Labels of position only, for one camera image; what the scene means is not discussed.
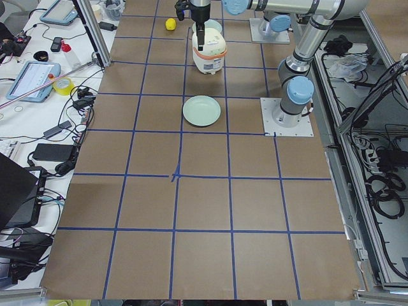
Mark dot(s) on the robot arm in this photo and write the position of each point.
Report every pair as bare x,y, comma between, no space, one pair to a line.
200,13
296,87

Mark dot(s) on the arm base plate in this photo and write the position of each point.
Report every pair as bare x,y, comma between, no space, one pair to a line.
278,123
274,31

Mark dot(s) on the black phone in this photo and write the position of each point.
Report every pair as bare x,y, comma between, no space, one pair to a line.
56,44

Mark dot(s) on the green plate far from lemon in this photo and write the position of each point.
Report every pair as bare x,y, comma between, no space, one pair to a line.
201,111

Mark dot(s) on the yellow lemon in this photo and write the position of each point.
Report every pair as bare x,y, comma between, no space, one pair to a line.
170,24

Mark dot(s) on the blue tablet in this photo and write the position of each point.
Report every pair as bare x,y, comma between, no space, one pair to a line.
61,12
33,75

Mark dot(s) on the green plate near lemon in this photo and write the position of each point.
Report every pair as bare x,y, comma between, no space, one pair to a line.
213,24

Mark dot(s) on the white rice cooker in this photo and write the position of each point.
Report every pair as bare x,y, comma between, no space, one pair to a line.
211,59

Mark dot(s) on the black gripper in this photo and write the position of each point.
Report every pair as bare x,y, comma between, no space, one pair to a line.
199,14

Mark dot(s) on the blue tablet far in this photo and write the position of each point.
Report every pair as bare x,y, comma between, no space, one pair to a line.
61,12

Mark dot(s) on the aluminium frame post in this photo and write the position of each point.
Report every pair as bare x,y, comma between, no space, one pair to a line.
87,16

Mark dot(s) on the black laptop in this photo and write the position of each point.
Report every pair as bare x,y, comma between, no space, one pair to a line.
21,190

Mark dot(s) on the blue tablet near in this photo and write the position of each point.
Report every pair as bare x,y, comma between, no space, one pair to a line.
33,75

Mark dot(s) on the yellow tape roll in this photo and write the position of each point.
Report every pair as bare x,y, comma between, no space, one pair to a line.
63,86

